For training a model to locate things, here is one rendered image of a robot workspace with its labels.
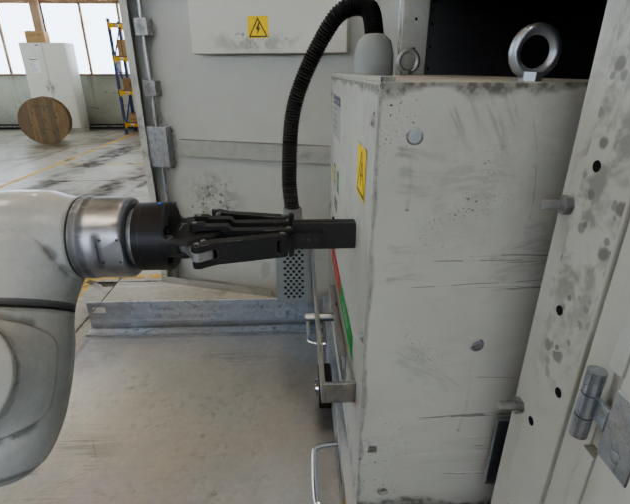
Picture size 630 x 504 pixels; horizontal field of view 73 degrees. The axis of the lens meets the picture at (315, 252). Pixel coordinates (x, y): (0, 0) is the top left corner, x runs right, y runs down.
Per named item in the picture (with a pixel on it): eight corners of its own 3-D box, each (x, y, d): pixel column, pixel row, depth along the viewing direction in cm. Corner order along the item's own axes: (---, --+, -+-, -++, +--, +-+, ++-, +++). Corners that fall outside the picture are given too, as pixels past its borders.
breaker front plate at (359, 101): (347, 512, 51) (366, 86, 33) (323, 306, 96) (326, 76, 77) (358, 512, 51) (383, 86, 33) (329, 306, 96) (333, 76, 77)
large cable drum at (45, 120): (23, 145, 855) (11, 97, 820) (28, 142, 895) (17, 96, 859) (74, 143, 884) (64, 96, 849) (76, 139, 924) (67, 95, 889)
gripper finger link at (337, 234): (292, 221, 47) (292, 223, 47) (355, 220, 48) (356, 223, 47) (293, 246, 49) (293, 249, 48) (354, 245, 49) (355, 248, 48)
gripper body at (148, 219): (156, 252, 53) (232, 251, 53) (132, 284, 45) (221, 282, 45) (147, 193, 50) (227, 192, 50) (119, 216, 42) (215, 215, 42)
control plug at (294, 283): (276, 303, 89) (273, 223, 82) (277, 292, 93) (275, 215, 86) (314, 303, 89) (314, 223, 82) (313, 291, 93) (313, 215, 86)
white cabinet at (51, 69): (39, 133, 1020) (17, 42, 944) (49, 130, 1062) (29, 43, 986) (82, 133, 1024) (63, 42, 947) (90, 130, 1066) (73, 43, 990)
